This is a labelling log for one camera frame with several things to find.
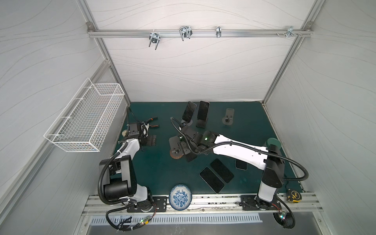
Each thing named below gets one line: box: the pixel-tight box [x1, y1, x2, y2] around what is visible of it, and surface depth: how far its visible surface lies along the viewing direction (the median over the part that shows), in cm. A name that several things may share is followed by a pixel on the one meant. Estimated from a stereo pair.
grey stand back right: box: [221, 108, 235, 126], surface depth 106 cm
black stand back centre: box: [195, 118, 207, 129], surface depth 110 cm
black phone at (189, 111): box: [181, 100, 198, 123], surface depth 102 cm
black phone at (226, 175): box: [210, 158, 235, 184], surface depth 86 cm
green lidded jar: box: [265, 137, 282, 150], surface depth 88 cm
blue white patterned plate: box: [168, 183, 193, 212], surface depth 76 cm
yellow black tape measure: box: [286, 188, 303, 203], surface depth 76 cm
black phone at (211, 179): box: [199, 166, 226, 194], surface depth 83 cm
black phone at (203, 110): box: [197, 100, 211, 121], surface depth 101 cm
